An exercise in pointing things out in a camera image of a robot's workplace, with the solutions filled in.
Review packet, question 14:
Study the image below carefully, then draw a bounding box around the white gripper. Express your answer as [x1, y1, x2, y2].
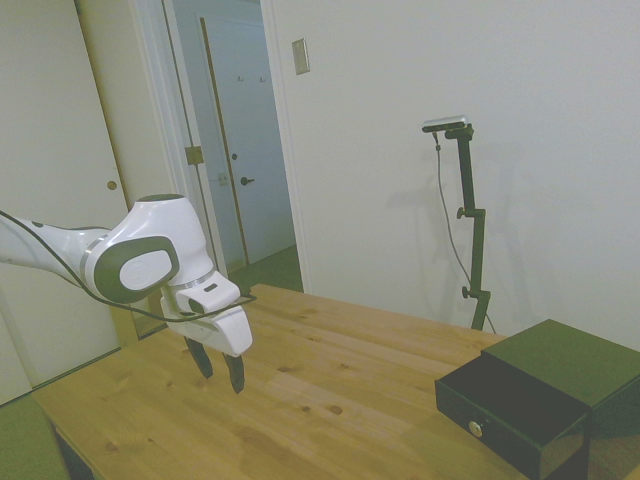
[160, 288, 254, 396]

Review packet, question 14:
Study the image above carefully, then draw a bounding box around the black drawer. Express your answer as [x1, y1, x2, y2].
[433, 356, 594, 480]

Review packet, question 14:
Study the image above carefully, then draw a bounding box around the black drawer cabinet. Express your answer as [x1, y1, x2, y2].
[481, 318, 640, 480]

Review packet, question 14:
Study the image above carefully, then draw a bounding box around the white open door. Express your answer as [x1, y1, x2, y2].
[195, 14, 250, 275]

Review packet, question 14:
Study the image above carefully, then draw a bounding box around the white hallway door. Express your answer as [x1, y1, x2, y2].
[197, 0, 297, 266]

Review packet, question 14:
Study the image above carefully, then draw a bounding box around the white closet door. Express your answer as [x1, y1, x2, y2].
[0, 0, 151, 406]

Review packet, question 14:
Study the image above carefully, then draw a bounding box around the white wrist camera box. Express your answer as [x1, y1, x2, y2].
[175, 278, 242, 316]

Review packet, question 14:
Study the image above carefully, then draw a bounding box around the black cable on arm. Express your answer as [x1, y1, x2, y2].
[0, 209, 259, 322]

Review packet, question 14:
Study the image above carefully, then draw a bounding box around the white door frame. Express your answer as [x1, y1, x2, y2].
[128, 0, 314, 346]

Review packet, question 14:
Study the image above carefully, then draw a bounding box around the black camera stand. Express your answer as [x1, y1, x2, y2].
[443, 124, 494, 332]

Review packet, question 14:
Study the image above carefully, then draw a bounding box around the beige wall switch plate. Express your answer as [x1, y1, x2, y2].
[291, 38, 311, 77]

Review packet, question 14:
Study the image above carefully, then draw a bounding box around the grey exterior camera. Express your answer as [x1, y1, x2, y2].
[421, 115, 471, 134]

